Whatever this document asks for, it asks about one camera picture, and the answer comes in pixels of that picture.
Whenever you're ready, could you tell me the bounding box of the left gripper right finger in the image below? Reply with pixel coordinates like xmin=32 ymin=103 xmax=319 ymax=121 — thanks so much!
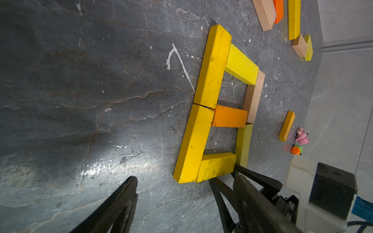
xmin=209 ymin=174 xmax=301 ymax=233

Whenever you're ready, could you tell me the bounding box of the orange-yellow block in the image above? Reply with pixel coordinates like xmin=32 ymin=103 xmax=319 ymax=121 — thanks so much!
xmin=278 ymin=111 xmax=295 ymax=142

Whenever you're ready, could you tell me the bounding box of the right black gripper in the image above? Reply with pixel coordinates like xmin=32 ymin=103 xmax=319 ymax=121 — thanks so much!
xmin=232 ymin=164 xmax=299 ymax=224

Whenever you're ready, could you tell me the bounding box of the yellow block top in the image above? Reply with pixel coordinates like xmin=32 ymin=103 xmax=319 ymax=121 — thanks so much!
xmin=288 ymin=0 xmax=301 ymax=40

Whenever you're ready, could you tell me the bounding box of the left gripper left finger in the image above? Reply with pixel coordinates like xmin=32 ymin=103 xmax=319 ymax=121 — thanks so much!
xmin=72 ymin=176 xmax=138 ymax=233

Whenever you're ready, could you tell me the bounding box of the orange block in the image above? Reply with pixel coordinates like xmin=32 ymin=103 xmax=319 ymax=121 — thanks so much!
xmin=211 ymin=105 xmax=248 ymax=128
xmin=273 ymin=0 xmax=284 ymax=24

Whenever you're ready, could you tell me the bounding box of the pink pig toy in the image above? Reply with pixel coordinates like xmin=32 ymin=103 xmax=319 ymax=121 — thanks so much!
xmin=295 ymin=128 xmax=309 ymax=145

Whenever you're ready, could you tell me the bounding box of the yellow block bottom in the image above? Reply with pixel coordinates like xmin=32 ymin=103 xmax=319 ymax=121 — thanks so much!
xmin=173 ymin=104 xmax=214 ymax=183

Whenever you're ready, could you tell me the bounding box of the yellow block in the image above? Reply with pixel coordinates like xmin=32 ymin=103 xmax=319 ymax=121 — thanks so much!
xmin=288 ymin=0 xmax=301 ymax=40
xmin=224 ymin=44 xmax=259 ymax=85
xmin=193 ymin=25 xmax=232 ymax=108
xmin=173 ymin=104 xmax=214 ymax=183
xmin=196 ymin=152 xmax=237 ymax=183

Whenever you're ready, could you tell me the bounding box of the small orange green toy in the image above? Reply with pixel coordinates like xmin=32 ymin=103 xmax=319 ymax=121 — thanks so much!
xmin=290 ymin=145 xmax=304 ymax=155

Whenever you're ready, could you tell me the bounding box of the tan block top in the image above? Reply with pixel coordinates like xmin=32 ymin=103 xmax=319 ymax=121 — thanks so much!
xmin=292 ymin=34 xmax=308 ymax=57

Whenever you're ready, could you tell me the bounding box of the yellow-green block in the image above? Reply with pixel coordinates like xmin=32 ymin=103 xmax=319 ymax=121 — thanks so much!
xmin=235 ymin=123 xmax=253 ymax=167
xmin=304 ymin=35 xmax=313 ymax=61

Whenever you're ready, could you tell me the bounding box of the tan block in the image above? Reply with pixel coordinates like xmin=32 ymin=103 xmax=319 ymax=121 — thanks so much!
xmin=292 ymin=34 xmax=308 ymax=57
xmin=242 ymin=70 xmax=265 ymax=124
xmin=252 ymin=0 xmax=277 ymax=31

